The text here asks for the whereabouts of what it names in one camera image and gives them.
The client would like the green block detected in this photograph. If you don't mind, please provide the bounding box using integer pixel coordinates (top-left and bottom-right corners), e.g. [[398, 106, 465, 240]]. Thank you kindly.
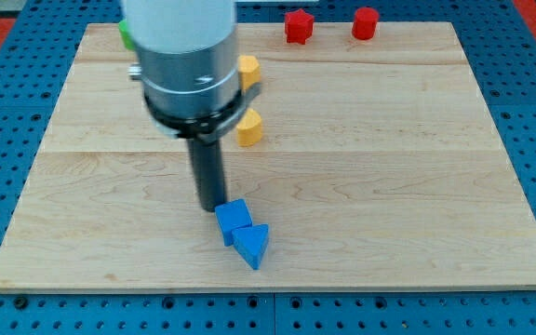
[[117, 20, 135, 51]]

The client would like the red star block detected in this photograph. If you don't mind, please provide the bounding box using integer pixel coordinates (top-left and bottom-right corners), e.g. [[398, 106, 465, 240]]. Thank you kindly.
[[284, 8, 315, 45]]

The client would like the red cylinder block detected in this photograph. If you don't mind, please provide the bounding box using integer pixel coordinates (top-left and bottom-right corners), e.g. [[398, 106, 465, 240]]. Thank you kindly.
[[352, 7, 380, 40]]

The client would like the yellow block lower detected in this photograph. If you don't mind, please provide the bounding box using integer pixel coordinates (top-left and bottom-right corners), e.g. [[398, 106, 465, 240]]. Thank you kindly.
[[235, 108, 263, 147]]

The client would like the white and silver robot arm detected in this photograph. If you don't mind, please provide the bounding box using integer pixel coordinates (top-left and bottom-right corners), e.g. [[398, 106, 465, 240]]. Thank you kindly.
[[121, 0, 261, 211]]

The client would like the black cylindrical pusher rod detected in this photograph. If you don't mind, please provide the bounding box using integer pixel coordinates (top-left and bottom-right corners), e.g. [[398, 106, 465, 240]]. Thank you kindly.
[[187, 140, 227, 212]]

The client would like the wooden board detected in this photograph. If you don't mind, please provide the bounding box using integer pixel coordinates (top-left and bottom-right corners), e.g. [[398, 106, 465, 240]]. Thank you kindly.
[[0, 22, 536, 294]]

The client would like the blue cube block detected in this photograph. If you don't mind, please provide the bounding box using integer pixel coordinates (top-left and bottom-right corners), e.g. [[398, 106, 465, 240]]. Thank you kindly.
[[215, 198, 252, 247]]

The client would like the yellow block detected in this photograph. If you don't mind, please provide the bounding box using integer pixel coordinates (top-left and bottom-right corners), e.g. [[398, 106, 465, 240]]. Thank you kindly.
[[238, 55, 261, 91], [235, 108, 263, 147]]

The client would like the yellow block upper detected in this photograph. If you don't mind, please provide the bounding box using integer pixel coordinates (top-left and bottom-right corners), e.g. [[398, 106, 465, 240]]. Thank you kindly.
[[238, 55, 261, 91]]

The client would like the blue triangular block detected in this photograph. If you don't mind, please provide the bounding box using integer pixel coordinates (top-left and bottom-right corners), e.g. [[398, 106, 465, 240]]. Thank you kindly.
[[233, 224, 270, 270]]

